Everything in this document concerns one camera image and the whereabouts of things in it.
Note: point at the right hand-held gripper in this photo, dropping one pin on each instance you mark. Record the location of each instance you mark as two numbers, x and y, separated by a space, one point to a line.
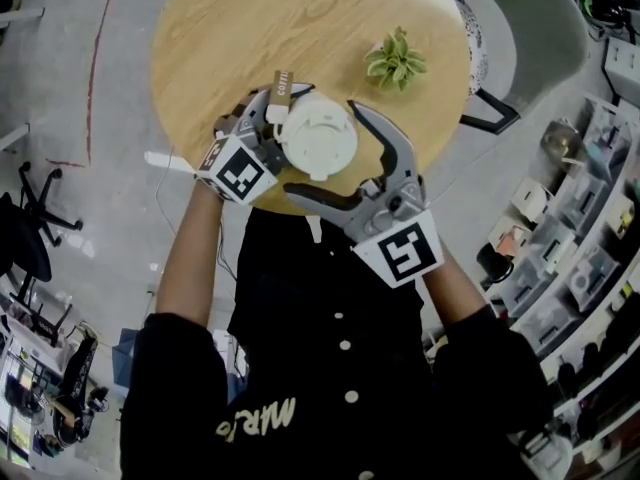
405 253

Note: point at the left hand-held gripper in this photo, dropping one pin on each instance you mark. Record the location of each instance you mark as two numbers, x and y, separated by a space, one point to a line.
240 173

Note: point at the person's left forearm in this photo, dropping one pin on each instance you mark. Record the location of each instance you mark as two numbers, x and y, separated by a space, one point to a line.
192 258

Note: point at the person's right forearm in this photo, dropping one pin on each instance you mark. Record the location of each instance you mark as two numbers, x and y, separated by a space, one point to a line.
455 293

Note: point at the white plastic housing with opening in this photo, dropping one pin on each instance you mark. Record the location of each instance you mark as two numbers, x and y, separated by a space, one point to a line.
507 240

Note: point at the person's left hand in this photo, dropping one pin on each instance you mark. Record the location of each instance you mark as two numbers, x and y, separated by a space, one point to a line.
227 125

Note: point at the round wooden table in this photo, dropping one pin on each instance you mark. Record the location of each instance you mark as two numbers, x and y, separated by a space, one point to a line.
280 28

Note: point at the white paper sheet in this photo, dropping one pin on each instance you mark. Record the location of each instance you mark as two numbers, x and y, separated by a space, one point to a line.
165 160

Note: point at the small potted plant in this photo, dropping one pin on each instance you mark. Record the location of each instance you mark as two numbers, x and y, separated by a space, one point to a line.
395 63

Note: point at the white cardboard box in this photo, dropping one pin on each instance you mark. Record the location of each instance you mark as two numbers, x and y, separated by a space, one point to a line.
530 200

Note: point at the patterned seat cushion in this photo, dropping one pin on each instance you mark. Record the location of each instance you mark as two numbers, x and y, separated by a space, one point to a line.
472 43

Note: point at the person's black shirt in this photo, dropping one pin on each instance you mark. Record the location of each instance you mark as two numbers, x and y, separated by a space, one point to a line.
330 368

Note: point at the grey metal basin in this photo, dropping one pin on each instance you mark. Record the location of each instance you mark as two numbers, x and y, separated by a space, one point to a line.
562 145

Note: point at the row of clear storage bins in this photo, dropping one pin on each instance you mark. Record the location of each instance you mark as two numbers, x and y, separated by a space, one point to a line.
565 268

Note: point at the grey shell chair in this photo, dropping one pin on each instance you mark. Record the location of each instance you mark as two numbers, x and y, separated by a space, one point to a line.
540 33

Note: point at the white shelving rack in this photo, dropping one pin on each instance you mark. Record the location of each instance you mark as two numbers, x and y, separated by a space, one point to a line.
595 293

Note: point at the black office chair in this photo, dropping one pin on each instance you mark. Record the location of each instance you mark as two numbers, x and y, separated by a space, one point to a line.
25 248

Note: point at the grey drawer cabinet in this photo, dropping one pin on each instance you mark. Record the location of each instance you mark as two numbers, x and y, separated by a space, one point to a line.
622 68

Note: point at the grey waist pouch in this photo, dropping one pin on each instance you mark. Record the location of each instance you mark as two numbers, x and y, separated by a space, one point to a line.
547 455

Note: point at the black folded frame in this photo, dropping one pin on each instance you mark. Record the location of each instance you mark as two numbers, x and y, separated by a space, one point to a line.
77 383

